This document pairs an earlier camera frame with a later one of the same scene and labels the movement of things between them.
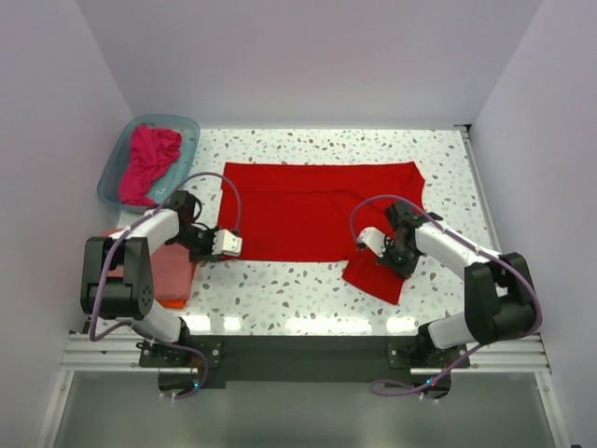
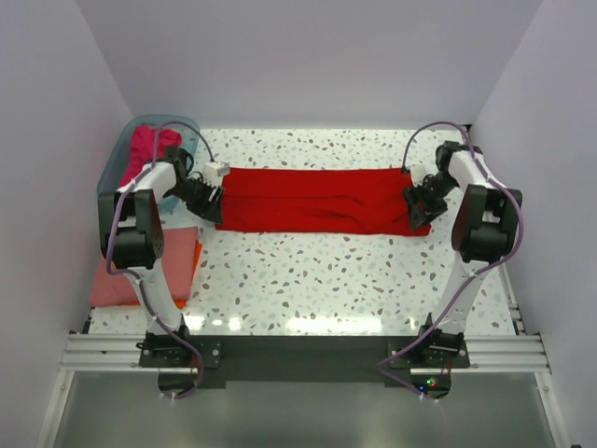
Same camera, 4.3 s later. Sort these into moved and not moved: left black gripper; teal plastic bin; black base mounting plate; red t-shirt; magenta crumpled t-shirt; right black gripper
Moved: right black gripper; left black gripper; red t-shirt
Not moved: teal plastic bin; black base mounting plate; magenta crumpled t-shirt
